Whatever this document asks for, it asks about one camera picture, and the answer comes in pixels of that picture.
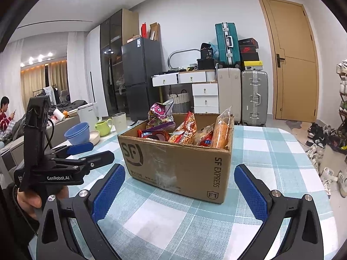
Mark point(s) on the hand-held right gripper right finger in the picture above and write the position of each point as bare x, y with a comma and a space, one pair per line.
250, 192

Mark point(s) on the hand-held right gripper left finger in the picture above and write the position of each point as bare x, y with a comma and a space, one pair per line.
108, 192

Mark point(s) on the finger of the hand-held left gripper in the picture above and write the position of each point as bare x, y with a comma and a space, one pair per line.
80, 149
100, 158

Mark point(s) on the large red cookie packet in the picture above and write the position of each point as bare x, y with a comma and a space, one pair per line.
153, 135

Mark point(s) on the clear bread packet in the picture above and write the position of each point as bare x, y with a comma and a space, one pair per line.
223, 130

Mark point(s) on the small red cookie packet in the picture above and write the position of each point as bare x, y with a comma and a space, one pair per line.
204, 138

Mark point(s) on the brown cardboard box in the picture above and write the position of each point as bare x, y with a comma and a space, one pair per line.
176, 165

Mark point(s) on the purple white candy packet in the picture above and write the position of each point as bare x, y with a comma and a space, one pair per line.
160, 115

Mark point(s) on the red noodle snack packet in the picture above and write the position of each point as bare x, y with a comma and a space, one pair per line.
185, 128

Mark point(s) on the person's left forearm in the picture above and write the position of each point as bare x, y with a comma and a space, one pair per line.
12, 222

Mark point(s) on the person's left hand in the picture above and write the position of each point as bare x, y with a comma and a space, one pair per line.
27, 201

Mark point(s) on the blue bowl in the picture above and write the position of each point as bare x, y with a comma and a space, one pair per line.
78, 140
77, 130

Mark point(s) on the beige shallow bowl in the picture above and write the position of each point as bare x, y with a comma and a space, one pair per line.
94, 138

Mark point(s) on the grey upholstered seat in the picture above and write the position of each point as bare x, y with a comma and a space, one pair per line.
10, 151

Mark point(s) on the green mug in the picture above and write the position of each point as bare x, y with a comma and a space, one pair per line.
104, 128

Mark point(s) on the white kettle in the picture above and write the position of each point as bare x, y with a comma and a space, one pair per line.
87, 116

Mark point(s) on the cream tumbler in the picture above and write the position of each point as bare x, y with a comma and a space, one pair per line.
119, 124

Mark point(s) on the white paper cup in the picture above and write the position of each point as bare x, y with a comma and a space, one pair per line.
58, 114

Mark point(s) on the dark clothes pile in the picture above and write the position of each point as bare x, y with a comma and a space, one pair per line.
71, 105

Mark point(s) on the beige curtain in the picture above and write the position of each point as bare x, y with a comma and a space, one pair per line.
32, 84

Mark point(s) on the grey door mat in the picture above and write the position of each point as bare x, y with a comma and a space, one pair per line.
294, 124

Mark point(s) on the dark glass cabinet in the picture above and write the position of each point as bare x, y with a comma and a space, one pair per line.
111, 67

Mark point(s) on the shoe rack with shoes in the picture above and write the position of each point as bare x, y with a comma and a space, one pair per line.
325, 146

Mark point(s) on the dark grey fridge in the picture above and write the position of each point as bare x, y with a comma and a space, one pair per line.
142, 78

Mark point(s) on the silver suitcase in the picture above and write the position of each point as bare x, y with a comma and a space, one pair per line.
254, 97

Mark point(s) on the woven basket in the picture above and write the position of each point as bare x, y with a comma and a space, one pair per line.
179, 98

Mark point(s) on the beige suitcase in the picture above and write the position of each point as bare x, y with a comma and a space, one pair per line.
229, 94

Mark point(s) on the white drawer desk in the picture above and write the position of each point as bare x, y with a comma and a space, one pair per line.
206, 94

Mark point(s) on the white box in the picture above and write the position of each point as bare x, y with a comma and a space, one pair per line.
134, 38

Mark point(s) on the wooden shoe rack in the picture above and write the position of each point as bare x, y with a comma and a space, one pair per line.
342, 108

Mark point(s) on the yellow black shoe box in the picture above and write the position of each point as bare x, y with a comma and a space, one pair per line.
252, 65

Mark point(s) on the wooden upper cabinet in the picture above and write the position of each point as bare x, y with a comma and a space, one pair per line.
130, 25

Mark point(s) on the black case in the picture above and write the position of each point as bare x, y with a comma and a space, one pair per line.
206, 64

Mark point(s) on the flat brown cardboard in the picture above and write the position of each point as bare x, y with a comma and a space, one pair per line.
154, 31

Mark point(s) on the red black shoe box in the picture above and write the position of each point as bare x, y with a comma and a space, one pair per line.
248, 49

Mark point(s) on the black bag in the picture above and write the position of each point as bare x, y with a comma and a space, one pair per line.
207, 51

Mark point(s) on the teal suitcase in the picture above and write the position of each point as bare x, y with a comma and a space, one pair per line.
226, 43

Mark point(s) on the wooden door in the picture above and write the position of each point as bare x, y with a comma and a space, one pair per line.
292, 38

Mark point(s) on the oval mirror frame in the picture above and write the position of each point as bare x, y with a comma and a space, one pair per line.
170, 58

